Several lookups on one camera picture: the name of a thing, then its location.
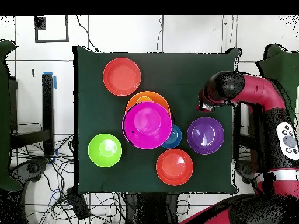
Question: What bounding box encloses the purple plastic bowl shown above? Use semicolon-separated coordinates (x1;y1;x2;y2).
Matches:
186;117;225;155

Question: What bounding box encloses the orange plastic bowl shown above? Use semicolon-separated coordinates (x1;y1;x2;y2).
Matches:
124;90;171;117

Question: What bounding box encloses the pink plastic bowl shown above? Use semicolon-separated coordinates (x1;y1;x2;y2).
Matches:
121;101;173;150

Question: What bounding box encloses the red plastic bowl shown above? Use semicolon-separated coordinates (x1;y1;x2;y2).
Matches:
102;57;142;97
155;148;194;187

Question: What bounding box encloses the blue plastic bowl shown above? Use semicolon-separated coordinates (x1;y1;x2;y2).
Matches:
161;124;182;149

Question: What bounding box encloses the black rounded floor machine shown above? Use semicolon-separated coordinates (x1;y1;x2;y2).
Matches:
9;157;51;187
235;159;259;185

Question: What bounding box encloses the neighbouring green cloth table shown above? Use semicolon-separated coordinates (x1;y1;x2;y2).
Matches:
0;39;23;193
255;44;299;122

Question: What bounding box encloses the dark green table cloth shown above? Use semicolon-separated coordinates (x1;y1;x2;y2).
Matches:
72;45;242;195

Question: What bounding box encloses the green plastic bowl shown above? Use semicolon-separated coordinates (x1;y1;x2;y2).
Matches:
88;133;123;168

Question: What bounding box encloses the blue tape strip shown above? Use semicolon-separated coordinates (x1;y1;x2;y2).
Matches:
43;71;57;89

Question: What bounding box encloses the black metal stand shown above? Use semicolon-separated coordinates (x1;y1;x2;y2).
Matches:
10;72;55;157

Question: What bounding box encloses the black power adapter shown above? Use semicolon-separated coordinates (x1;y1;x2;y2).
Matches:
66;187;91;221

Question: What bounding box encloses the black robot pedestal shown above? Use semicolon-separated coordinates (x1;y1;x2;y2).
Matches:
123;192;180;224

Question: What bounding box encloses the black floor cable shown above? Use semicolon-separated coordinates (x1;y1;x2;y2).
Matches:
75;15;100;53

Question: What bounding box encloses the black square floor frame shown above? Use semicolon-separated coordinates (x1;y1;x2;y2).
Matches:
34;15;70;43

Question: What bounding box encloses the blue cable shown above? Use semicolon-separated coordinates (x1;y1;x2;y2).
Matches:
50;187;62;202

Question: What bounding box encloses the tangle of black cables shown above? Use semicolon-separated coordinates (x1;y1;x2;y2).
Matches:
10;122;126;224

